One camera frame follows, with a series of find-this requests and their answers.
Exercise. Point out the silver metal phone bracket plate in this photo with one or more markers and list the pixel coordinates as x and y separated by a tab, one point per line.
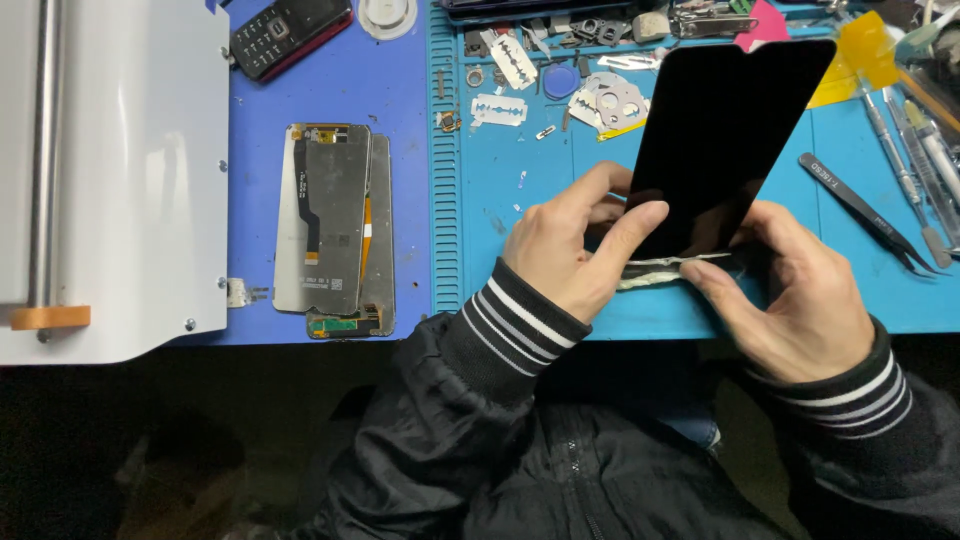
621	103

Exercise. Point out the dark phone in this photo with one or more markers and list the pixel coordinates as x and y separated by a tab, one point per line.
536	7

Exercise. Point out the black phone display panel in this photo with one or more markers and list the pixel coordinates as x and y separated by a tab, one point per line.
720	142

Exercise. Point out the white laminating machine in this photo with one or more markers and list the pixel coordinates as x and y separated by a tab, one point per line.
112	172

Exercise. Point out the bundle of hand tools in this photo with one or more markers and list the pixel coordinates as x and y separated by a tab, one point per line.
930	112

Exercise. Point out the clear protective film strip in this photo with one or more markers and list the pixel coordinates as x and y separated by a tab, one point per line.
664	270

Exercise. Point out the grey display back green connector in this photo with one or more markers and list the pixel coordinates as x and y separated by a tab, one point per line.
377	247

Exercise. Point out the black and red keypad phone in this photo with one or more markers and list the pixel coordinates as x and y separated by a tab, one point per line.
289	34

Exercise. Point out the person's black jacket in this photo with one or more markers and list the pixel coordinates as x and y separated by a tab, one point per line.
570	465

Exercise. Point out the heap of small phone parts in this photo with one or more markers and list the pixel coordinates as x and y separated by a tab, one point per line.
577	30

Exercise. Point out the blue silicone repair mat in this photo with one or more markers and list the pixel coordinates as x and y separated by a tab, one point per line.
840	225

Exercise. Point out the silver razor blade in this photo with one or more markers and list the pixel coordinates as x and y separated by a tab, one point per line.
513	60
499	111
583	107

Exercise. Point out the person's left hand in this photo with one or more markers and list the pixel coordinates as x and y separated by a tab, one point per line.
555	251

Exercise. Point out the yellow adhesive tape piece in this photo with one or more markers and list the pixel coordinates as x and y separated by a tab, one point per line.
859	56

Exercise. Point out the small copper connector part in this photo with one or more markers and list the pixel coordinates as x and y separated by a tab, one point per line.
448	121

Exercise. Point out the pink paper piece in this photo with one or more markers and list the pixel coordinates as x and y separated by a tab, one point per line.
763	26

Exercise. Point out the person's right hand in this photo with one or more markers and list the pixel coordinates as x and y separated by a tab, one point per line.
795	300

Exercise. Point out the black tweezers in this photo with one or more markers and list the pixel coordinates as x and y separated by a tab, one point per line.
866	214

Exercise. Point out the grey display back with flex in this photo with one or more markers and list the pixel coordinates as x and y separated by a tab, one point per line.
326	217

